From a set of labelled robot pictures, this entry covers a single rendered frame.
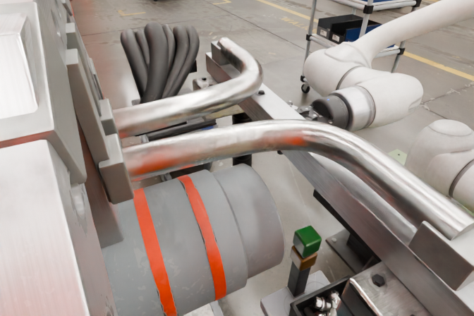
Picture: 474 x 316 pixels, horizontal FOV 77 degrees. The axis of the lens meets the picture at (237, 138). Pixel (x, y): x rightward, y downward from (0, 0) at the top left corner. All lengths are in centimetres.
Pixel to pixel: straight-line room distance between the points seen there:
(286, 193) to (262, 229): 127
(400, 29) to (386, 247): 65
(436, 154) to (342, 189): 81
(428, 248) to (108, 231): 23
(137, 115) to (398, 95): 53
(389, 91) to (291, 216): 96
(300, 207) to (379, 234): 131
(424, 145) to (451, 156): 7
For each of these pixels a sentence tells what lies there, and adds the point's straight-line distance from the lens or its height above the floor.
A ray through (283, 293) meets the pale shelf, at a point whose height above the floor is 45.
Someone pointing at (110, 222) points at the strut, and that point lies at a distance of 28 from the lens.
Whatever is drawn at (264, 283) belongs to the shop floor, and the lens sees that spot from 130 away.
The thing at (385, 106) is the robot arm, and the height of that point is 85.
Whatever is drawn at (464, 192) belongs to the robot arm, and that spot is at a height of 55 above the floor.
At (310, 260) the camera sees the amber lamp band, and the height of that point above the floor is 60.
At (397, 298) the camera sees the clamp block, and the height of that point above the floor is 95.
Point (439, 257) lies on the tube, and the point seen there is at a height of 99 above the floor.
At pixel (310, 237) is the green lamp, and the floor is 66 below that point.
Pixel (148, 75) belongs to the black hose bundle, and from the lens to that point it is 34.
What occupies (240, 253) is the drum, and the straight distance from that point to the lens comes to 31.
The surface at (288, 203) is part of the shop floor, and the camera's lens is 154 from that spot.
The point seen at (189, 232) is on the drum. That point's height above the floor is 91.
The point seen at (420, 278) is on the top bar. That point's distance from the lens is 23.
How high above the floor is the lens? 114
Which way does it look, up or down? 36 degrees down
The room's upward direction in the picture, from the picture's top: straight up
